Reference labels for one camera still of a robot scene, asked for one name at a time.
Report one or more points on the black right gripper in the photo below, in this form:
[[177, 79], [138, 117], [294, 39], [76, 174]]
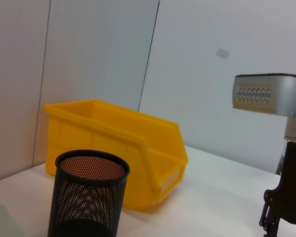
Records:
[[293, 185]]

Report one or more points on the black mesh pen holder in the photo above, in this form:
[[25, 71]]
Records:
[[88, 197]]

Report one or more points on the translucent green fruit plate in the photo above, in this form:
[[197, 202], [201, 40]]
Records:
[[2, 219]]

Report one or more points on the yellow plastic bin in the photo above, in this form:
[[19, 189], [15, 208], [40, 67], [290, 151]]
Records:
[[108, 138]]

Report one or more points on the grey rectangular wall sticker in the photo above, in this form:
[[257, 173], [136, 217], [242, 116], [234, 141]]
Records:
[[223, 52]]

